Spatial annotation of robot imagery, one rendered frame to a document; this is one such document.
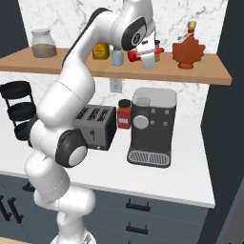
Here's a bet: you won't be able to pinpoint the white wall socket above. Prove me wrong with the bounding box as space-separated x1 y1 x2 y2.
109 77 123 94

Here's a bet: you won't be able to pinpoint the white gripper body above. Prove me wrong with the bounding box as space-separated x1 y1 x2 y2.
139 46 157 71

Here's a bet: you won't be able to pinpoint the small brown spice bottle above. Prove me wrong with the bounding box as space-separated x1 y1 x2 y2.
153 39 162 63

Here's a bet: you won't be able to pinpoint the grey-blue cupboard door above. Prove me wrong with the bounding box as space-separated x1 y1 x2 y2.
0 190 60 244

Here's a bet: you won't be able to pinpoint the black cupboard handle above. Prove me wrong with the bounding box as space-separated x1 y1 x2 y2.
0 193 13 222
7 196 25 225

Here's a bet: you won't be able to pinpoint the glass jar with brown contents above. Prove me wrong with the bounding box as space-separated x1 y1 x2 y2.
30 28 58 60

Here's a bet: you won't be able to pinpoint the grey-blue drawer front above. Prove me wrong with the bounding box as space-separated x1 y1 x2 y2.
0 173 36 202
83 214 205 244
91 188 210 226

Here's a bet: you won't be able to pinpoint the pale blue shaker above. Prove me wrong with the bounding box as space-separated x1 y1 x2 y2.
111 49 124 68

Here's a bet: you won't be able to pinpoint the dark grey coffee machine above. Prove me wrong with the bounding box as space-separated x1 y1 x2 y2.
126 87 178 169

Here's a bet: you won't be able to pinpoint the wooden wall shelf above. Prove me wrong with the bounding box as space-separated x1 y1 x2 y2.
0 47 233 86

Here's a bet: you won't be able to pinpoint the yellow tin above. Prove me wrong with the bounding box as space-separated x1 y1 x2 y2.
91 42 112 61

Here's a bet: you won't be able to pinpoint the red mug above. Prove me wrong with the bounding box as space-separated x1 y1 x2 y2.
127 47 166 63

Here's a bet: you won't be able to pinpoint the tall dark cupboard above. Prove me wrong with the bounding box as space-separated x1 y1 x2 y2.
196 0 244 244

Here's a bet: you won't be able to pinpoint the grey toaster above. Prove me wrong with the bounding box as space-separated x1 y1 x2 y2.
72 104 118 152

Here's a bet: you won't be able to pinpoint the black wire stand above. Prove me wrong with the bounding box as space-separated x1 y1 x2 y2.
0 80 37 143

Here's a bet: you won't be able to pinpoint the red condiment bottle black cap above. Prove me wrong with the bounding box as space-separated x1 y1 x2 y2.
116 98 132 131

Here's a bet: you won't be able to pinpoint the dark wall cupboard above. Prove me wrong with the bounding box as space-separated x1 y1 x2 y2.
0 0 31 59

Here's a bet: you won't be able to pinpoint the black drawer handle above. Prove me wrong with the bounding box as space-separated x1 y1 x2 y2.
22 182 36 193
125 221 150 236
125 197 152 213

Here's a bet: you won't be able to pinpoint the maple leaf syrup bottle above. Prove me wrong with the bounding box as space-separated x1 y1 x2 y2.
172 20 207 71

